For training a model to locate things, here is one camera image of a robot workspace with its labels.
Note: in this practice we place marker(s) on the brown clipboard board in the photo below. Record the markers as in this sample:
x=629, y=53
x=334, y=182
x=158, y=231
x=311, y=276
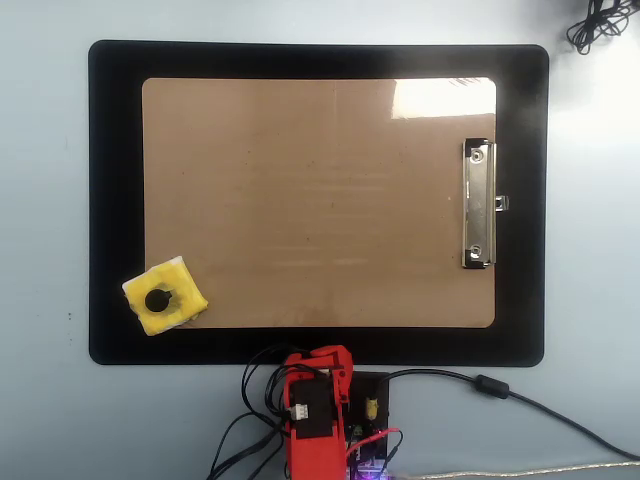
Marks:
x=320, y=200

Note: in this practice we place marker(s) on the black rectangular desk mat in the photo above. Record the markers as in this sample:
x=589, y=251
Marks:
x=115, y=200

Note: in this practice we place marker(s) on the black robot base board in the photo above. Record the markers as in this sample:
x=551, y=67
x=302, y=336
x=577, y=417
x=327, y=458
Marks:
x=372, y=390

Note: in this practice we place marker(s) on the yellow sponge with black knob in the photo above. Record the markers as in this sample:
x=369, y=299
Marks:
x=182, y=282

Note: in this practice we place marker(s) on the yellow connector on base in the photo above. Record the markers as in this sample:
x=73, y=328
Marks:
x=372, y=408

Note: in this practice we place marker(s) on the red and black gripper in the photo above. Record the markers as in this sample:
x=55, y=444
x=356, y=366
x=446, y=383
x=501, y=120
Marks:
x=300, y=367

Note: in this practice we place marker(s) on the silver metal clipboard clip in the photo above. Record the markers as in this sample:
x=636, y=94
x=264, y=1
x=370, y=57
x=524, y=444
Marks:
x=477, y=205

